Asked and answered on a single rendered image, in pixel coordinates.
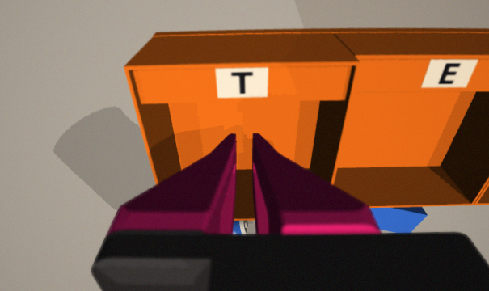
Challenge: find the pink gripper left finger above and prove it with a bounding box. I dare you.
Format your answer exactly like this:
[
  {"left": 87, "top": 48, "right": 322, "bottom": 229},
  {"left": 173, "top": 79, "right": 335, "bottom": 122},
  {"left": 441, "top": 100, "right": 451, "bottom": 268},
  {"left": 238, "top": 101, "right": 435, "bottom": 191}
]
[{"left": 106, "top": 133, "right": 237, "bottom": 236}]

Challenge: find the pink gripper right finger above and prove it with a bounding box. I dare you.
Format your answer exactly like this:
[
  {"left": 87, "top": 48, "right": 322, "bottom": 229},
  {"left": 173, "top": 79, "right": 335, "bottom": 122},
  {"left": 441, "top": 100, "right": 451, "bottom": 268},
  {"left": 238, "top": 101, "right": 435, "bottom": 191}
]
[{"left": 252, "top": 133, "right": 381, "bottom": 234}]

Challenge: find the blue aa battery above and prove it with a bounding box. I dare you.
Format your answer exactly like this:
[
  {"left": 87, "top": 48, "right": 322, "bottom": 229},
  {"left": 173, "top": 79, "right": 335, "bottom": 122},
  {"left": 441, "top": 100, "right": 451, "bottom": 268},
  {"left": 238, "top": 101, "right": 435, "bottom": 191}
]
[{"left": 233, "top": 221, "right": 248, "bottom": 234}]

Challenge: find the orange rack of three bins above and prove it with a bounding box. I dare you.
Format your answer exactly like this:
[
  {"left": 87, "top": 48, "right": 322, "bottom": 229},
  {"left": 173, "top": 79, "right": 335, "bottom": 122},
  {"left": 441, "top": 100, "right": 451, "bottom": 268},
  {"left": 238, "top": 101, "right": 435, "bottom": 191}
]
[{"left": 124, "top": 28, "right": 489, "bottom": 221}]

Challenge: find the blue rectangular block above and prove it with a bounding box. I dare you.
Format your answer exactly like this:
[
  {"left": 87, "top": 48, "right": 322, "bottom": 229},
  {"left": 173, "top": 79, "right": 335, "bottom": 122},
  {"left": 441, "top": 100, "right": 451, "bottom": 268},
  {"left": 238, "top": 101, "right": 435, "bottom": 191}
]
[{"left": 370, "top": 207, "right": 427, "bottom": 233}]

